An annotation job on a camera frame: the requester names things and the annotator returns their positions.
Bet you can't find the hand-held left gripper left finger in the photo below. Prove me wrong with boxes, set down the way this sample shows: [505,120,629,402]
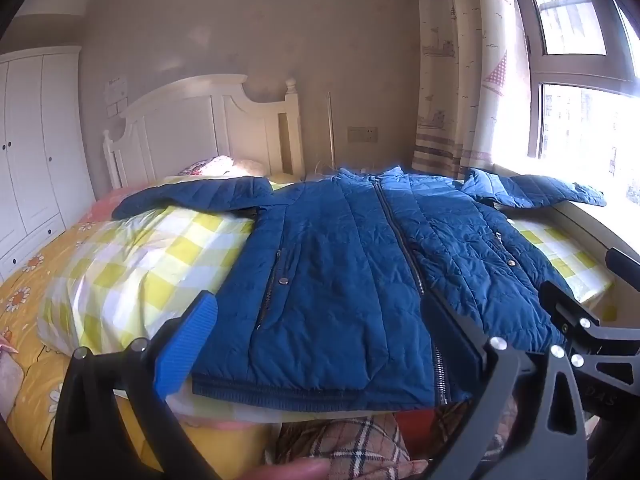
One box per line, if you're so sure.
[52,290,222,480]

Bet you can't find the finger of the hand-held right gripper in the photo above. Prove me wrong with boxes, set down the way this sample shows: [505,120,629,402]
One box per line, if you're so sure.
[539,280,602,343]
[606,247,640,282]

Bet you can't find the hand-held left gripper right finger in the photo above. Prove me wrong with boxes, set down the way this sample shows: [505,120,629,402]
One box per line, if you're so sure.
[420,286,589,480]

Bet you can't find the blue quilted jacket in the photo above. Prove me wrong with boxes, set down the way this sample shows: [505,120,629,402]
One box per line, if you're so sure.
[111,166,608,409]

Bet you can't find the person's left hand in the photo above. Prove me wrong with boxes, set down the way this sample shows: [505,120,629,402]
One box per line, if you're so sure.
[234,459,332,480]

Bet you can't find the beige window sill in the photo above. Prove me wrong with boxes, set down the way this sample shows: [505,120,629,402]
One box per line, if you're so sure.
[492,160,640,323]

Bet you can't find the yellow checkered quilt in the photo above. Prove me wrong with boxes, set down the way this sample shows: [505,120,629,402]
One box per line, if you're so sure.
[37,175,617,426]

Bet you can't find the plaid cloth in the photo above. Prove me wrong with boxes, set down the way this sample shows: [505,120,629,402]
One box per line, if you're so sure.
[274,395,523,480]

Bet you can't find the yellow floral bed sheet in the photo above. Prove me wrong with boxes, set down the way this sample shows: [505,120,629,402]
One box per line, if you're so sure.
[0,187,281,480]

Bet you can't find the pink cloth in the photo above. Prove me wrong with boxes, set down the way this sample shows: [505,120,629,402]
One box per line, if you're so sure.
[0,334,22,403]

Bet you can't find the floral pillow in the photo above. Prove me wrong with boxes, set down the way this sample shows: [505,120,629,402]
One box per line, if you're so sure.
[177,155,267,179]

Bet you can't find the window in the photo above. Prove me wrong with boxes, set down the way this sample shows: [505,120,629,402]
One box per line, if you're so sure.
[507,0,640,211]

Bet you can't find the white bed headboard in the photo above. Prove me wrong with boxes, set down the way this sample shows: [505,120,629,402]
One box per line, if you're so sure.
[102,75,306,192]

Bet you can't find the thin wooden pole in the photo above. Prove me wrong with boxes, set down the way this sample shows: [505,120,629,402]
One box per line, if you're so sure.
[327,92,335,175]

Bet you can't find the printed beige curtain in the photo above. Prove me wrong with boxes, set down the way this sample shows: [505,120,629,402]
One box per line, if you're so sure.
[411,0,532,182]

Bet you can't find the white wardrobe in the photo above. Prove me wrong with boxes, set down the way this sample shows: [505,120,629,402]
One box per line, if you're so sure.
[0,45,97,282]

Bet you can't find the white cable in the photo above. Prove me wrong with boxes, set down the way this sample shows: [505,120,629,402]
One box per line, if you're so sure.
[314,159,342,182]

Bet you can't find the paper wall sticker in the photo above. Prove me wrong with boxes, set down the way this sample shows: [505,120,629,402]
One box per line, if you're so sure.
[104,77,131,119]

